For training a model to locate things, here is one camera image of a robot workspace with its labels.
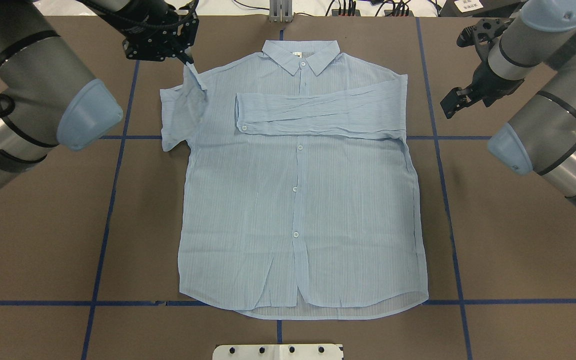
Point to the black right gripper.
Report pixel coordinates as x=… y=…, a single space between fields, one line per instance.
x=488 y=83

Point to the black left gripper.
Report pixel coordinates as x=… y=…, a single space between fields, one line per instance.
x=146 y=20

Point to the light blue button shirt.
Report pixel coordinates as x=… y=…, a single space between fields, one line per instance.
x=301 y=201

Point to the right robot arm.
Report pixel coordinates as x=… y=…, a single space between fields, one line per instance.
x=541 y=136

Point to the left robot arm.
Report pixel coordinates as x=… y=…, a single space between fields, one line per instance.
x=52 y=98

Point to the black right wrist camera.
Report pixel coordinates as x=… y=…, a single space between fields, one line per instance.
x=483 y=35

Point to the aluminium frame post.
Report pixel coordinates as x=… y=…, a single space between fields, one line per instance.
x=281 y=11

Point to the white camera mast base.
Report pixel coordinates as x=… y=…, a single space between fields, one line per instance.
x=303 y=351

